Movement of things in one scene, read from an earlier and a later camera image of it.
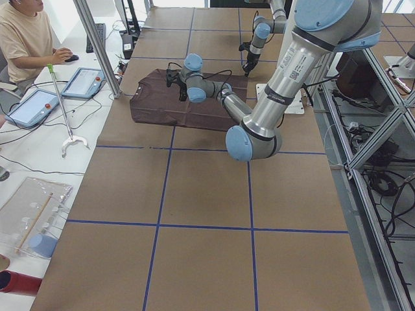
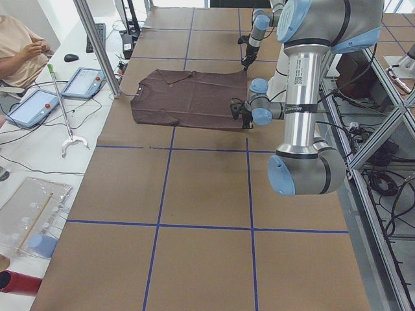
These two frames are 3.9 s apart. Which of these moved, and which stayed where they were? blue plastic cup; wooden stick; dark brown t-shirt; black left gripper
Moved: black left gripper
Stayed: wooden stick; dark brown t-shirt; blue plastic cup
